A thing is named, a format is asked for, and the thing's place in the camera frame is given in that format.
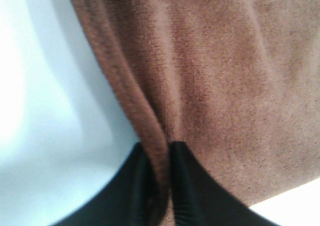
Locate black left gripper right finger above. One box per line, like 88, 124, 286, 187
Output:
170, 141, 274, 226

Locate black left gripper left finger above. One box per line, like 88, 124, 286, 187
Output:
57, 143, 160, 226

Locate brown towel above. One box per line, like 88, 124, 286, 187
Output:
71, 0, 320, 225

